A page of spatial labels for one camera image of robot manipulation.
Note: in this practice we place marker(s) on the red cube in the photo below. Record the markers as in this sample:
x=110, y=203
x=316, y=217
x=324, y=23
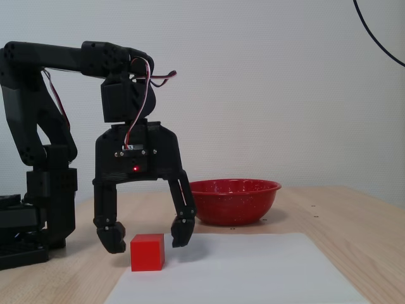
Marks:
x=147, y=256

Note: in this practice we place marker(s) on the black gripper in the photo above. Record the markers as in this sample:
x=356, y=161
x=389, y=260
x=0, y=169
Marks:
x=164, y=158

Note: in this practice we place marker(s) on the red speckled bowl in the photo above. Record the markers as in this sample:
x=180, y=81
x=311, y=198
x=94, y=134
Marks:
x=234, y=206

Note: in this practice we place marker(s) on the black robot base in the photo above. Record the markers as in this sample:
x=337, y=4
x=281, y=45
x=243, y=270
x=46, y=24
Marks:
x=19, y=253

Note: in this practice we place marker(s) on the white paper sheet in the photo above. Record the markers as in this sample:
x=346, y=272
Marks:
x=237, y=272

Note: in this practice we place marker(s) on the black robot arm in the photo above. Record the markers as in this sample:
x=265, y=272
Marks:
x=28, y=95

